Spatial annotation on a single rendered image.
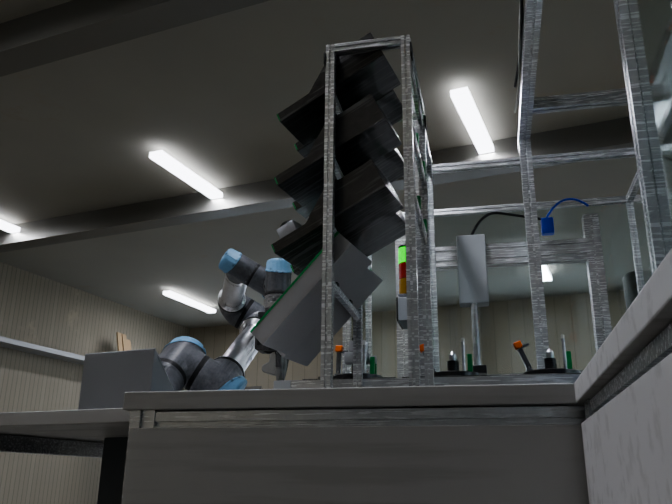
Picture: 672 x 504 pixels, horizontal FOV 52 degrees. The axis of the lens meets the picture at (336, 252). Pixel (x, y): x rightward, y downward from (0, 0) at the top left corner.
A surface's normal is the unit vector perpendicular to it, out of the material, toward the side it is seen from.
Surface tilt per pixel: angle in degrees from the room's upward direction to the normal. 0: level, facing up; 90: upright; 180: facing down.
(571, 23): 180
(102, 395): 90
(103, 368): 90
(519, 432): 90
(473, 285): 90
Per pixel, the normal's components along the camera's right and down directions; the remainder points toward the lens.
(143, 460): -0.22, -0.32
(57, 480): 0.92, -0.11
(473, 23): -0.01, 0.95
